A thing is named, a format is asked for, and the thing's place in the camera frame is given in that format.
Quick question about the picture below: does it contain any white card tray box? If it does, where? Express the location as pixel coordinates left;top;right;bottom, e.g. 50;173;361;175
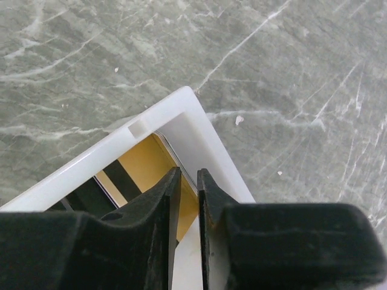
1;86;254;289

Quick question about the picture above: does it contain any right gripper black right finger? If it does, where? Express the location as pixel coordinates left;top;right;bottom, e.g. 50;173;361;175
197;169;386;289

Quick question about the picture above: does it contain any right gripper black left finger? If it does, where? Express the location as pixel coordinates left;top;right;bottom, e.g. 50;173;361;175
1;167;181;289

